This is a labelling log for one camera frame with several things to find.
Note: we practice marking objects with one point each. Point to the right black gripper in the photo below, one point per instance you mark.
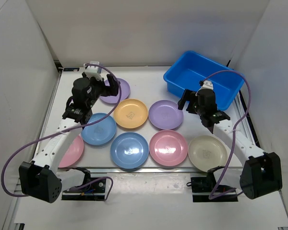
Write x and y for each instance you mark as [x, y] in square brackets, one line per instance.
[187, 96]

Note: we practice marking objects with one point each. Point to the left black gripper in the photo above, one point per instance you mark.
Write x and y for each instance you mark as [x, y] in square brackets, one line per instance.
[113, 89]

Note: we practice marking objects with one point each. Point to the purple plate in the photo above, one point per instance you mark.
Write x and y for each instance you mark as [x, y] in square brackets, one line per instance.
[164, 114]
[125, 91]

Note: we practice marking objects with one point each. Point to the blue plate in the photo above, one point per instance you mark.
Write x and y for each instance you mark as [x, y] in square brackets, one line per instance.
[129, 150]
[100, 133]

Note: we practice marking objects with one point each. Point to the cream white plate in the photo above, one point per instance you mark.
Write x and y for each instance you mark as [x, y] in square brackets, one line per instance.
[207, 152]

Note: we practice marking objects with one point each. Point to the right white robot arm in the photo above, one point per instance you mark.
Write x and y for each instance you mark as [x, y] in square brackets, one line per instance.
[261, 173]

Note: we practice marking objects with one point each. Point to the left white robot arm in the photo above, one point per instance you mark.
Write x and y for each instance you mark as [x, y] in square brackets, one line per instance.
[40, 177]

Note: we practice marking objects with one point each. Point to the blue plastic bin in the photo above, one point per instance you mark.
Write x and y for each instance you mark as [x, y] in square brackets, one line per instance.
[192, 67]

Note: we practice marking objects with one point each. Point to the orange plate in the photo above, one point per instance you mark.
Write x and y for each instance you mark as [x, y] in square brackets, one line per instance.
[130, 113]

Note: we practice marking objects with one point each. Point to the small black label sticker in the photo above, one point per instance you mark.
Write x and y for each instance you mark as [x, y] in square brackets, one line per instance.
[71, 69]

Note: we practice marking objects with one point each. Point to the pink plate front right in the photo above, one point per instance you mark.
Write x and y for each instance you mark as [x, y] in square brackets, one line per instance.
[168, 148]

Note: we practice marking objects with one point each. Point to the pink plate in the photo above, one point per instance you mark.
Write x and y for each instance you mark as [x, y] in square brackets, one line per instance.
[73, 154]
[168, 148]

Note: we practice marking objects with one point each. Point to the pink plate left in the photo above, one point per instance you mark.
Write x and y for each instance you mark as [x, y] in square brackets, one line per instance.
[73, 154]

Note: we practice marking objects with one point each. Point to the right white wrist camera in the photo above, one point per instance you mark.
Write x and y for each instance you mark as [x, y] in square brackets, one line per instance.
[206, 85]

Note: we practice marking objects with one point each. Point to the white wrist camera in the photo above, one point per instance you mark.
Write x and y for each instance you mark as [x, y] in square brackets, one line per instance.
[206, 85]
[92, 71]

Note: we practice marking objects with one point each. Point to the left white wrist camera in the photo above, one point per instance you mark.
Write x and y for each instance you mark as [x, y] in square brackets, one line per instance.
[92, 71]

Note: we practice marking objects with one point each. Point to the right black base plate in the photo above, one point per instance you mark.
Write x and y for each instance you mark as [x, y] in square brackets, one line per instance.
[201, 186]

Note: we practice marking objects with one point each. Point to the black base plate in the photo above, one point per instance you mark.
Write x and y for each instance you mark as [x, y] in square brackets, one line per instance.
[201, 186]
[97, 188]

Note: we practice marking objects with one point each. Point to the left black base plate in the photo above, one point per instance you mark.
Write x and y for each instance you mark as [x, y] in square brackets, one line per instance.
[97, 188]

